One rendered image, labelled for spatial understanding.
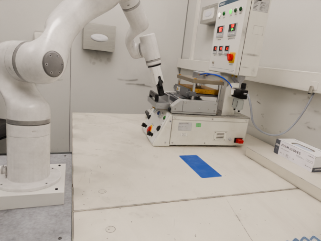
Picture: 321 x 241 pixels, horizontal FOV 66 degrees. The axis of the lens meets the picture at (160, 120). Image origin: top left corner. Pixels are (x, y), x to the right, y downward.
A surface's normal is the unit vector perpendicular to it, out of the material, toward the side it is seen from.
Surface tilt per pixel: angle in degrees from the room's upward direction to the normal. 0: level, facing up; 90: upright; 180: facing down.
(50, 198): 90
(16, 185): 4
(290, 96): 90
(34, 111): 78
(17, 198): 90
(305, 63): 90
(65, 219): 0
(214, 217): 0
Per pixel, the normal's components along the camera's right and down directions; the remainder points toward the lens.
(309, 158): -0.94, -0.04
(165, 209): 0.11, -0.96
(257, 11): 0.25, 0.26
